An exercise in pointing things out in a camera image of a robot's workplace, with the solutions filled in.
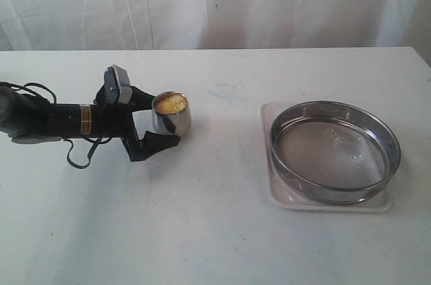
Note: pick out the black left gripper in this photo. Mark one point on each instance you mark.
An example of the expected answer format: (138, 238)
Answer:
(116, 121)

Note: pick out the stainless steel cup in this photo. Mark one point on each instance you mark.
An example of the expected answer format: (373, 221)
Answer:
(171, 124)

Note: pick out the yellow grain mixture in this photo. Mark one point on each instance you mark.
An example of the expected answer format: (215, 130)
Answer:
(173, 103)

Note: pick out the round steel mesh sieve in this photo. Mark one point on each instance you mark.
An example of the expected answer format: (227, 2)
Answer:
(333, 153)

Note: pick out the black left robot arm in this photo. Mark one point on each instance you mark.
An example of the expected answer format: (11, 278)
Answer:
(29, 118)

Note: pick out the white backdrop curtain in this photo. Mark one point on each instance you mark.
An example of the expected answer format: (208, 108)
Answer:
(210, 24)

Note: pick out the white square tray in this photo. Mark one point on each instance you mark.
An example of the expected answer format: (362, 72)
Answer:
(286, 198)

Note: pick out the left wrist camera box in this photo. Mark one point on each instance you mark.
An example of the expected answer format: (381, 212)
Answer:
(117, 85)

